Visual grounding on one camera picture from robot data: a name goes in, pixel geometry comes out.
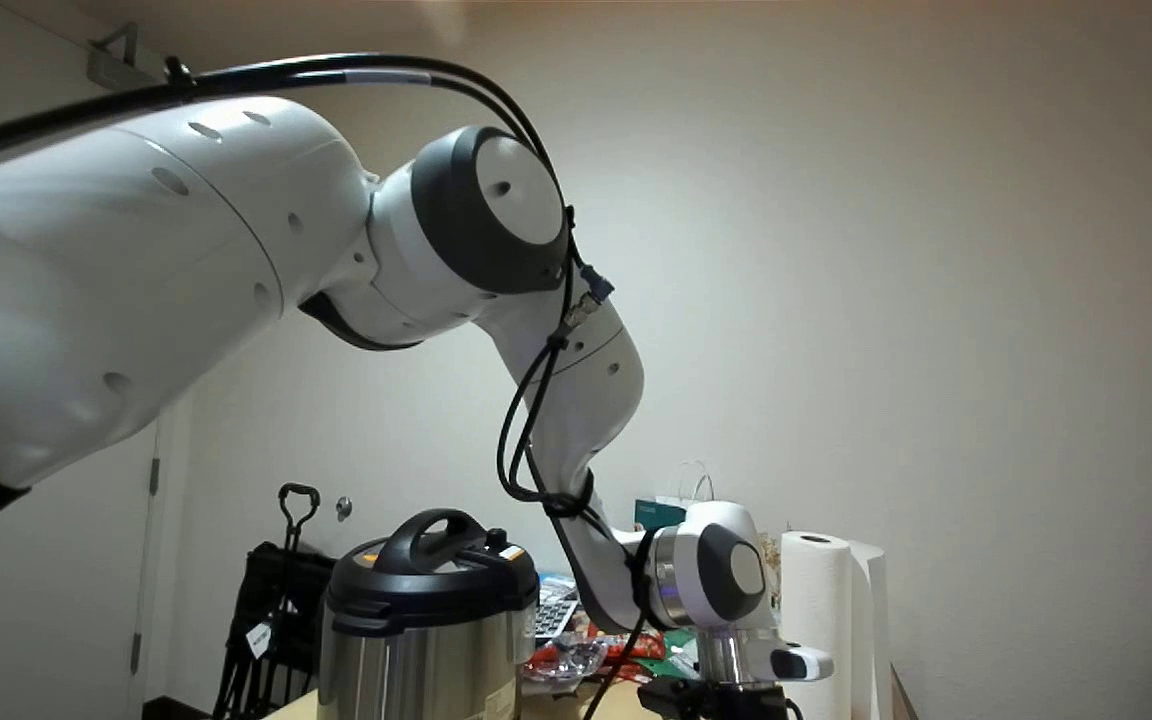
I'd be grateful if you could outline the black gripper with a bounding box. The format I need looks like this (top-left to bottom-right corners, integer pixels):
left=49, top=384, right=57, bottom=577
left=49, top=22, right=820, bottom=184
left=635, top=678, right=805, bottom=720

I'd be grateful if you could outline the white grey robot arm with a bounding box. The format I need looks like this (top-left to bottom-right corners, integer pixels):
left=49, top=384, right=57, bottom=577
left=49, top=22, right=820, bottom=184
left=0, top=91, right=832, bottom=720

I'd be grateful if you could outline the black steel pressure cooker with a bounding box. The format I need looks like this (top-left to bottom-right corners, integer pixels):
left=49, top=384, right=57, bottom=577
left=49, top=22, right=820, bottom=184
left=317, top=507, right=538, bottom=720

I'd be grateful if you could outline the red snack packet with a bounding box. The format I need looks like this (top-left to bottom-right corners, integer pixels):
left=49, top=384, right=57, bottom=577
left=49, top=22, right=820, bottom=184
left=518, top=637, right=662, bottom=694

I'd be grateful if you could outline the white paper towel roll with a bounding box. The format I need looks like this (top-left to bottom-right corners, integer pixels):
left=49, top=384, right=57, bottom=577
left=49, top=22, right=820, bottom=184
left=779, top=531, right=890, bottom=720

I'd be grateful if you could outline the green paper gift bag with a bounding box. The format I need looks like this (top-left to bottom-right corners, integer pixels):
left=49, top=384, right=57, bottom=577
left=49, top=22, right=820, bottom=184
left=632, top=500, right=689, bottom=528

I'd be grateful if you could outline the black folding cart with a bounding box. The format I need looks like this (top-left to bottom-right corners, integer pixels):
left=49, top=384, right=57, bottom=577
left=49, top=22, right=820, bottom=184
left=213, top=483, right=333, bottom=720

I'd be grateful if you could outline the grey door closer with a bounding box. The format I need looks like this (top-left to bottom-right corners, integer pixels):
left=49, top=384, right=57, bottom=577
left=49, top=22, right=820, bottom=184
left=84, top=22, right=186, bottom=91

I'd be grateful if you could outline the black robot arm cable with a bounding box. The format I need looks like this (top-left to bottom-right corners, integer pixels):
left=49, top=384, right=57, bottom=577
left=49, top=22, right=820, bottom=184
left=0, top=47, right=598, bottom=528

